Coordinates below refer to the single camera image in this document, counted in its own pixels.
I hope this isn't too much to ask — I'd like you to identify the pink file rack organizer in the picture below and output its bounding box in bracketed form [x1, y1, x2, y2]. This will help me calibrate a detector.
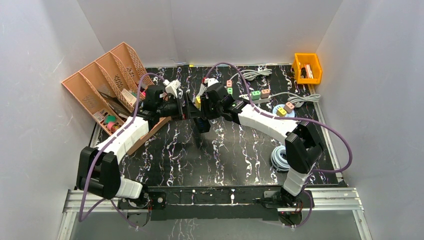
[61, 42, 147, 135]

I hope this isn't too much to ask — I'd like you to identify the coiled light blue cable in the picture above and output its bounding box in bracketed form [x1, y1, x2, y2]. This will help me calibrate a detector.
[270, 145, 292, 172]

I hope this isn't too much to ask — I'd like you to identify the yellow plug adapter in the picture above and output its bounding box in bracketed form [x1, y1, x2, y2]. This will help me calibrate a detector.
[194, 96, 201, 110]

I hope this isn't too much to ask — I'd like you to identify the orange storage bin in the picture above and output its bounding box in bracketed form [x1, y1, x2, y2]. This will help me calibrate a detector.
[292, 53, 323, 85]

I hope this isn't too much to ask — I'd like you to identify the pink plug on round socket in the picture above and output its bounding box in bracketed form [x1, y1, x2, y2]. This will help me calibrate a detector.
[283, 101, 295, 114]

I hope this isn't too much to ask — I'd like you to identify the green plug on white strip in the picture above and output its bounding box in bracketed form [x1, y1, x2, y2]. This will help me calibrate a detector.
[250, 90, 261, 101]

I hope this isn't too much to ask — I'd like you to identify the white power strip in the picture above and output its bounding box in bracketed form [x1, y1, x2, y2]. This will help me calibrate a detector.
[239, 92, 271, 104]

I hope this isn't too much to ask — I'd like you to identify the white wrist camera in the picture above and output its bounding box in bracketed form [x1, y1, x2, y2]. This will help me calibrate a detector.
[163, 79, 181, 98]
[202, 77, 219, 88]

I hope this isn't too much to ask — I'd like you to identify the pink plug on white strip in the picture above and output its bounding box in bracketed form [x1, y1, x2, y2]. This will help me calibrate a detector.
[260, 89, 270, 99]

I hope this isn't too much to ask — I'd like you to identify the grey cable bundle top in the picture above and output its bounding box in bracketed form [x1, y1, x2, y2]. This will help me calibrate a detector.
[231, 67, 273, 82]

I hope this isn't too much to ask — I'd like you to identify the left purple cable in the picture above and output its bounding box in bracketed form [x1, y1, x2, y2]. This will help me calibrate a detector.
[77, 72, 167, 229]

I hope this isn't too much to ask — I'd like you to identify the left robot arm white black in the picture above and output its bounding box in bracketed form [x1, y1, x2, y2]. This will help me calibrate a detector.
[76, 85, 202, 208]

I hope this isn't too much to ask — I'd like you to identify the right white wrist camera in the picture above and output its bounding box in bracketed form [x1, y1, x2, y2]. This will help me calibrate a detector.
[202, 77, 219, 88]

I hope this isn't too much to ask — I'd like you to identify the grey cable bundle right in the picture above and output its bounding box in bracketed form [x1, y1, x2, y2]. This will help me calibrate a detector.
[269, 91, 322, 109]

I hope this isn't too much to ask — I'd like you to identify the yellow plug on round socket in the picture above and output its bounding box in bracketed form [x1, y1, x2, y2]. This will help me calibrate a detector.
[276, 107, 287, 117]

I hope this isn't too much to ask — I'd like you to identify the round blue socket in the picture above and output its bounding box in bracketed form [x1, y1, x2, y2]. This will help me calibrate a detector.
[272, 104, 296, 118]

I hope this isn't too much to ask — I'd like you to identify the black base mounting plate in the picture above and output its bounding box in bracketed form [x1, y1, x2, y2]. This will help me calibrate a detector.
[117, 185, 316, 228]

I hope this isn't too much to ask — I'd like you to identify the grey cable bundle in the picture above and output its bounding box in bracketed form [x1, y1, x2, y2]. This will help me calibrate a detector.
[231, 67, 273, 82]
[269, 91, 322, 109]

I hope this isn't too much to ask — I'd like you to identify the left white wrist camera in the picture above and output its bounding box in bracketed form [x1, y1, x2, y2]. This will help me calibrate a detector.
[163, 79, 181, 98]

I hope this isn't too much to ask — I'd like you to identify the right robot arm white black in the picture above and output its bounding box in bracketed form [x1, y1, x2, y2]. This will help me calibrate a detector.
[199, 78, 324, 207]

